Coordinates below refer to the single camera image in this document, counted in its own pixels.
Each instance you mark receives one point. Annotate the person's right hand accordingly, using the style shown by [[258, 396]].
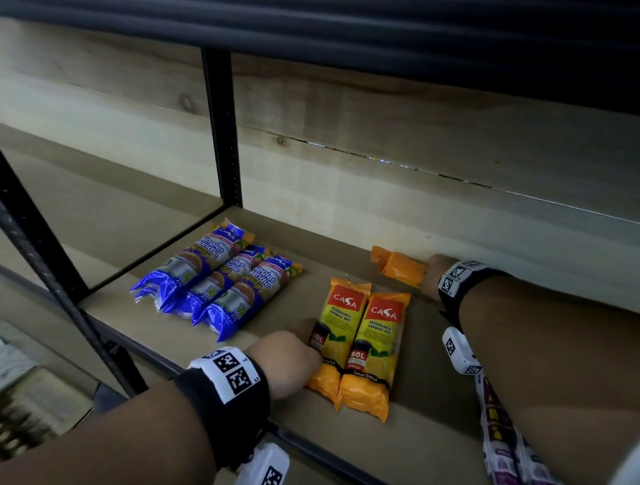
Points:
[[434, 274]]

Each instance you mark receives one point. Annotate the person's left hand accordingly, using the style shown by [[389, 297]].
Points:
[[285, 359]]

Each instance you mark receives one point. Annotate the person's left fingers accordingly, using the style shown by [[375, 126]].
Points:
[[311, 336]]

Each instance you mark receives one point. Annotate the orange garbage bag packet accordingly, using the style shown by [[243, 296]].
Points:
[[342, 320], [400, 267], [375, 354]]

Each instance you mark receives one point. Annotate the person's left forearm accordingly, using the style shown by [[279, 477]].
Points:
[[115, 439]]

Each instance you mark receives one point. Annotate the person's right forearm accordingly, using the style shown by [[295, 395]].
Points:
[[550, 369]]

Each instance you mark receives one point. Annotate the blue bag roll packet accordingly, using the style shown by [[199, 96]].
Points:
[[250, 297], [197, 262], [226, 281]]

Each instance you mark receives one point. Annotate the black left wristband with marker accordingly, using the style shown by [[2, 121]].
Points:
[[235, 399]]

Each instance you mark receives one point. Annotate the black wristband with marker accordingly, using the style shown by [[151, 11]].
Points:
[[235, 399], [462, 280]]

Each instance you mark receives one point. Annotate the wooden shelf board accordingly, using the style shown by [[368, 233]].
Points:
[[440, 379]]

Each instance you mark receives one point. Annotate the black right wristband with marker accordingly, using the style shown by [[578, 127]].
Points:
[[462, 280]]

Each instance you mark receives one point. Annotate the white purple printed packet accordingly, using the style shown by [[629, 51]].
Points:
[[535, 467], [496, 424]]

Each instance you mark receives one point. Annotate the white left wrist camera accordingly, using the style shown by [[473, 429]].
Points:
[[267, 467]]

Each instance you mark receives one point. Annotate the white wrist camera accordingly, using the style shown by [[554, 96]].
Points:
[[460, 352], [267, 467]]

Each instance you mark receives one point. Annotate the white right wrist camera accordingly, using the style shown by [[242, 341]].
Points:
[[460, 352]]

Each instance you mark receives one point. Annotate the black metal shelf frame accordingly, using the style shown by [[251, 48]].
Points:
[[222, 125]]

